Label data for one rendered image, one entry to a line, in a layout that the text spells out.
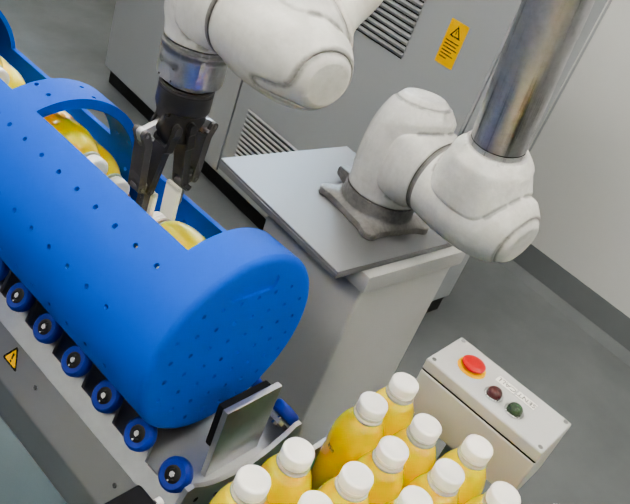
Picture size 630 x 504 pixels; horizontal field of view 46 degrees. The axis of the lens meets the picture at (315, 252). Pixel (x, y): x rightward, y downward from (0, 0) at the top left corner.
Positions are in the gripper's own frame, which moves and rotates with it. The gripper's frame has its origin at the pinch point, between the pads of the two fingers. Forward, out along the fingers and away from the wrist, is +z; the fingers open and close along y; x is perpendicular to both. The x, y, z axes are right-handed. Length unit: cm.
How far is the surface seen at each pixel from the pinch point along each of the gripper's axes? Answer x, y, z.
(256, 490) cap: 43.4, 18.7, 3.3
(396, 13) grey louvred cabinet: -69, -153, 0
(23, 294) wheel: -6.4, 15.7, 16.2
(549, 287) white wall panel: -3, -271, 110
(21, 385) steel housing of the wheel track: 0.6, 18.7, 27.3
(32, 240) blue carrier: -0.7, 19.3, 1.4
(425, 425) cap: 48.4, -7.0, 3.4
